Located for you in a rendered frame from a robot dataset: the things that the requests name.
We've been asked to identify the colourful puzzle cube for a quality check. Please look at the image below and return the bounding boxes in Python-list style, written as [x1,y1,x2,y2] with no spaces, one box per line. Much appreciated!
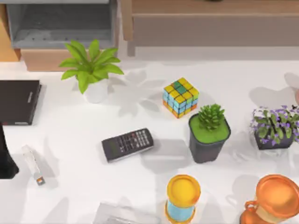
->
[163,77,200,119]

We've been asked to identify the black calculator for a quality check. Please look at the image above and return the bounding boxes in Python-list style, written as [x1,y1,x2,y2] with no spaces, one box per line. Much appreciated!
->
[101,127,155,163]

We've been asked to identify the succulent in dark grey pot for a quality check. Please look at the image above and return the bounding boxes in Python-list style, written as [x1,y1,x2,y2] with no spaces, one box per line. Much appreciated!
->
[188,104,232,164]

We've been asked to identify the leafy plant in white pot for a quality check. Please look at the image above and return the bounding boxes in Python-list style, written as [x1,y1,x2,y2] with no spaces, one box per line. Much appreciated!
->
[58,39,125,104]

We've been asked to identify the yellow and blue hourglass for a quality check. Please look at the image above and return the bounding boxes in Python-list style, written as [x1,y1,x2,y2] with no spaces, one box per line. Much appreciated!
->
[164,175,201,224]

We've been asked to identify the wooden open shelf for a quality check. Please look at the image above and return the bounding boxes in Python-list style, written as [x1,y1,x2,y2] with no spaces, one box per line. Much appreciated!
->
[122,0,299,57]

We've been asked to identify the pale wooden drawer front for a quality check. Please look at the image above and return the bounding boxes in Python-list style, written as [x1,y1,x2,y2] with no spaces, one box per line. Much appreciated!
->
[21,48,92,72]

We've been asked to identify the purple flowers in dark pot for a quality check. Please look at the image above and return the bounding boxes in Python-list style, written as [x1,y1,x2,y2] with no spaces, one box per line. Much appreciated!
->
[249,105,299,151]

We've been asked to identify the orange trophy cup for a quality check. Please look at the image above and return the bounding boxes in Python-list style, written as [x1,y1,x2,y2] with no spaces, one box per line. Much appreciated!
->
[239,174,299,224]

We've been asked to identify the wooden cupboard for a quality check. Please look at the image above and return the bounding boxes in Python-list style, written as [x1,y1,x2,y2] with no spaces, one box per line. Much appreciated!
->
[0,4,22,63]

